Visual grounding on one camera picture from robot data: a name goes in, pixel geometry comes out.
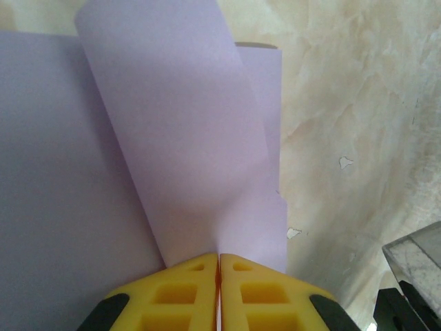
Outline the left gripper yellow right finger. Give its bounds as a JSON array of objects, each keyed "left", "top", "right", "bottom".
[{"left": 219, "top": 253, "right": 356, "bottom": 331}]

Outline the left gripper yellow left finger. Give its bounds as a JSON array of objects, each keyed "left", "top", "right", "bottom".
[{"left": 81, "top": 253, "right": 220, "bottom": 331}]

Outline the purple paper sheet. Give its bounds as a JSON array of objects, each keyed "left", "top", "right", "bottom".
[{"left": 0, "top": 0, "right": 289, "bottom": 331}]

